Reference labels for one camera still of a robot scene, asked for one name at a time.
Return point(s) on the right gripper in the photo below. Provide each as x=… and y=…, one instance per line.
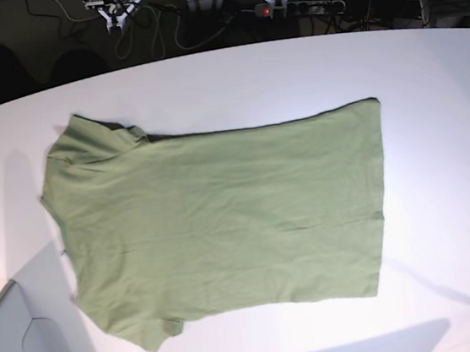
x=117, y=14

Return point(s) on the green T-shirt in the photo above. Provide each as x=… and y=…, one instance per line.
x=164, y=230

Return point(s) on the black power strip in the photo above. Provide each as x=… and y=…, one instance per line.
x=301, y=8

